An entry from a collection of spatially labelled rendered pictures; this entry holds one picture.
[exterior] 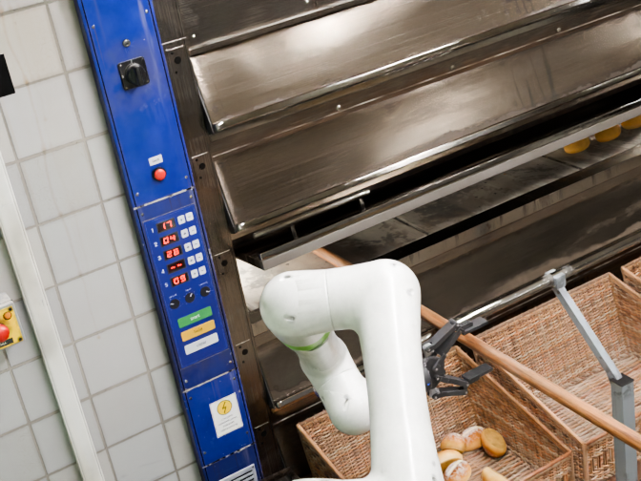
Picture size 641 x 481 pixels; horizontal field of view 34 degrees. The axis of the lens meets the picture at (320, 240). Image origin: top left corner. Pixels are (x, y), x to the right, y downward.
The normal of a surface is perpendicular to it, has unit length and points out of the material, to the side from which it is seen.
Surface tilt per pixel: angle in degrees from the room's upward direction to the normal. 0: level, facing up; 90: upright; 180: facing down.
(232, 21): 90
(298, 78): 70
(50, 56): 90
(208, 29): 90
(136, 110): 90
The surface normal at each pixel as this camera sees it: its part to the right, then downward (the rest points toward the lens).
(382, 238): -0.16, -0.89
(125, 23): 0.51, 0.29
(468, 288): 0.42, -0.03
